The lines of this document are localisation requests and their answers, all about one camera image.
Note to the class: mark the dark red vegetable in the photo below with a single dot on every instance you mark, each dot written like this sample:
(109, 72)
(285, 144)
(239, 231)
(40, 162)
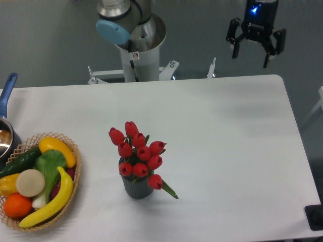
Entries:
(71, 173)

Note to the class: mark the yellow bell pepper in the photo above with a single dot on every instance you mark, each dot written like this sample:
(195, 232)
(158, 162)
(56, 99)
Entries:
(8, 185)

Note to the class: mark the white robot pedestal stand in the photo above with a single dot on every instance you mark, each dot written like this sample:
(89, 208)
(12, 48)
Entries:
(137, 67)

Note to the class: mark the beige round disc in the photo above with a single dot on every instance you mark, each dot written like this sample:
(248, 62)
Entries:
(30, 183)

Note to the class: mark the orange fruit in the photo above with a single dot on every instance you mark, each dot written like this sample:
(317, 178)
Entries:
(17, 206)

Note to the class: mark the white furniture frame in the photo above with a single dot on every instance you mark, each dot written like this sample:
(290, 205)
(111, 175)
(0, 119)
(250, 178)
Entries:
(313, 114)

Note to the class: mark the woven wicker basket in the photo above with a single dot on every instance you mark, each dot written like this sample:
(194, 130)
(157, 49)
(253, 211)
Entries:
(24, 147)

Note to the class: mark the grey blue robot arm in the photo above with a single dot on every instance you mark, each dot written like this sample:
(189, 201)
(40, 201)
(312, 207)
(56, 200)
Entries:
(118, 20)

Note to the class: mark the blue handled saucepan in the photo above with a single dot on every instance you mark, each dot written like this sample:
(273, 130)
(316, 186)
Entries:
(9, 138)

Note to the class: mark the yellow squash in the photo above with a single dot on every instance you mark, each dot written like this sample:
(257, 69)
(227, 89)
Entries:
(51, 143)

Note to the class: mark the red tulip bouquet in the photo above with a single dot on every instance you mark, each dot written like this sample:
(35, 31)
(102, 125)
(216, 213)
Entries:
(133, 147)

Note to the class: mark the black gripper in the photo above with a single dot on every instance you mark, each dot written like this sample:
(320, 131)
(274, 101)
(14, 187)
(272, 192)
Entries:
(257, 25)

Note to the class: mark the green cucumber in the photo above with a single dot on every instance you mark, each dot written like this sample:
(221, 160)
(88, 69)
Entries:
(21, 163)

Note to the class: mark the green bok choy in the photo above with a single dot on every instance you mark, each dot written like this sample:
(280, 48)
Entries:
(47, 164)

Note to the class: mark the yellow banana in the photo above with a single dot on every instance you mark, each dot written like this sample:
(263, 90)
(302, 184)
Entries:
(54, 206)

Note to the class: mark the dark grey ribbed vase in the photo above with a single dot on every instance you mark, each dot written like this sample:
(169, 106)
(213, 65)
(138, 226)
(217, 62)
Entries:
(135, 178)

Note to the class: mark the black device at table edge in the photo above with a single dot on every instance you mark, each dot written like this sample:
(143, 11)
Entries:
(314, 216)

